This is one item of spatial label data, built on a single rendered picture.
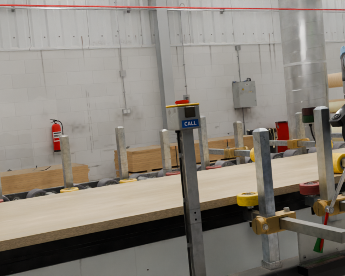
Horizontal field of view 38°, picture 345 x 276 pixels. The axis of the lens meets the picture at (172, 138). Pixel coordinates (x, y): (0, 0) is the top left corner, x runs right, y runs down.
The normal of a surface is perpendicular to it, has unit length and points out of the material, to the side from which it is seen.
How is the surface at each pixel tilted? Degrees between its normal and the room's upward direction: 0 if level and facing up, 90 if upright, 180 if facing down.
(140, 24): 90
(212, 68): 90
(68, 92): 90
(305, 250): 90
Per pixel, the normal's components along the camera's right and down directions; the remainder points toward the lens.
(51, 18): 0.46, 0.00
